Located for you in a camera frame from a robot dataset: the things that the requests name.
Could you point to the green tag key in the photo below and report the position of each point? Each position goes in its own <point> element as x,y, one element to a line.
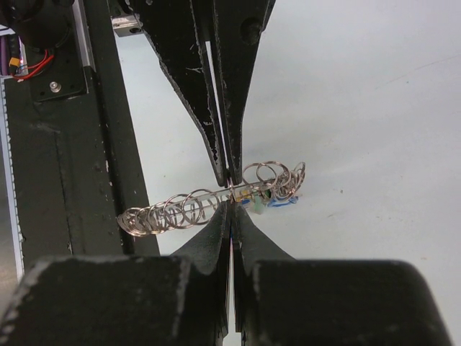
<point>260,202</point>

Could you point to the metal keyring holder disc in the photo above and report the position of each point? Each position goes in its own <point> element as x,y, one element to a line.
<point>195,208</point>

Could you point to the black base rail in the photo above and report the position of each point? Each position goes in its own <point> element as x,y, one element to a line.
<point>75,157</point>

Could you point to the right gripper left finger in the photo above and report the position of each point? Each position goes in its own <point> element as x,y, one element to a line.
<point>179,299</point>

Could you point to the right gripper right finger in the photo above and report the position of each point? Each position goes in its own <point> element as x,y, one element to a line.
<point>281,300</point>

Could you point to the white cable duct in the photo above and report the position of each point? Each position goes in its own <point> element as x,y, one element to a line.
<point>17,237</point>

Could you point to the blue tag key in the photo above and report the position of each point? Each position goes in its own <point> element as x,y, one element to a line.
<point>274,203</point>

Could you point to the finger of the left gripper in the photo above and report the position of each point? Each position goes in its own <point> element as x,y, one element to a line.
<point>177,31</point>
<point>237,29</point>

